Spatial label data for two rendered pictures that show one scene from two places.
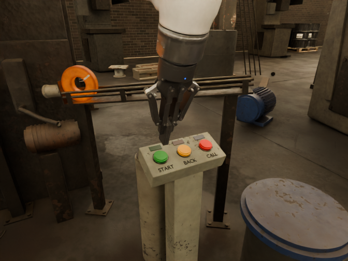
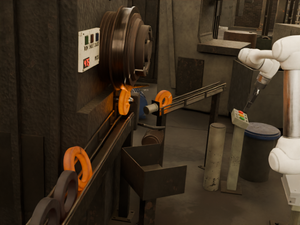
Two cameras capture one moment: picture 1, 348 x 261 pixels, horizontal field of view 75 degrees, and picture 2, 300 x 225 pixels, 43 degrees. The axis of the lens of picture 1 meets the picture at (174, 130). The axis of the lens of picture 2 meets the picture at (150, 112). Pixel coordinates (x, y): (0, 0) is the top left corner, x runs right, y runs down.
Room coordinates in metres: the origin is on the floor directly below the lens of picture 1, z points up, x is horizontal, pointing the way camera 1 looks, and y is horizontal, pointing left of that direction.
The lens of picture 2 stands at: (-0.46, 2.56, 1.42)
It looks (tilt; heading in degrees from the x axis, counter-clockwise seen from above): 17 degrees down; 306
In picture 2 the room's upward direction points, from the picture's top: 4 degrees clockwise
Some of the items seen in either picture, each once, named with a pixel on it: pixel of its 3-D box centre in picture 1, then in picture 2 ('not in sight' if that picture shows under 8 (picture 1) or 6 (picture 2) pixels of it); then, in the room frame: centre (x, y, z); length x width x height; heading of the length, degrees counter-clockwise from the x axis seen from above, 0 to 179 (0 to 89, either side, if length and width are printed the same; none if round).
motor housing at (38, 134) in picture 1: (62, 172); (151, 165); (0.95, 0.56, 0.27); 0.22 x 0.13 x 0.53; 117
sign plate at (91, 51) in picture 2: not in sight; (89, 48); (0.86, 1.26, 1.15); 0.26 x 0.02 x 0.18; 117
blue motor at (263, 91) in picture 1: (257, 104); (132, 101); (2.32, -0.89, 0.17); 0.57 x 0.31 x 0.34; 137
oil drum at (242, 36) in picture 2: not in sight; (237, 56); (2.39, -3.96, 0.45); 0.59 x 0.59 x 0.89
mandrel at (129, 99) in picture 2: not in sight; (118, 99); (0.95, 0.93, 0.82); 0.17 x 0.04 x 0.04; 27
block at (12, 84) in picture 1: (20, 86); (130, 111); (1.04, 0.71, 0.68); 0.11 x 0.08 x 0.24; 27
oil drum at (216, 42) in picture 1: (214, 62); not in sight; (3.46, -0.59, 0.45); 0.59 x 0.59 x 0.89
